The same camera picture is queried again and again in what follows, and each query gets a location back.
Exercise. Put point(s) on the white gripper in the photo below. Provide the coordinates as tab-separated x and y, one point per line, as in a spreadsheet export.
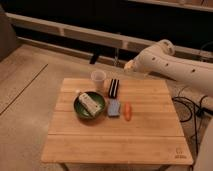
129	66

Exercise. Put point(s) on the black striped eraser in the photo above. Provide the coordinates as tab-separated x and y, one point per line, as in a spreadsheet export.
112	93

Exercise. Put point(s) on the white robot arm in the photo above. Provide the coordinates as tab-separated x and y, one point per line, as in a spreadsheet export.
159	58

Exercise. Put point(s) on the blue white sponge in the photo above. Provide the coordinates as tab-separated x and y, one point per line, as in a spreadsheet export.
113	108

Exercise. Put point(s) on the translucent plastic cup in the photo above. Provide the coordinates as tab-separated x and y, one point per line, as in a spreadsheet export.
98	77

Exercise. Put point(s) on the orange carrot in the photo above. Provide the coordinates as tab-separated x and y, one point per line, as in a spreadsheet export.
127	112

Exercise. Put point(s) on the white milk carton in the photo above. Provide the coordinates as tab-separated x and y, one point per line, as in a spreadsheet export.
92	107

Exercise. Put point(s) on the green bowl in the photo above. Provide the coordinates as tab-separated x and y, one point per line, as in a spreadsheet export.
83	113

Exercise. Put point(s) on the wooden table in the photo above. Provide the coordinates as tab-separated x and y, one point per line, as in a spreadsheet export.
153	136

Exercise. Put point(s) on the black bracket on rail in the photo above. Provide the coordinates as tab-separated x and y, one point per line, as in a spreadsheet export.
94	58

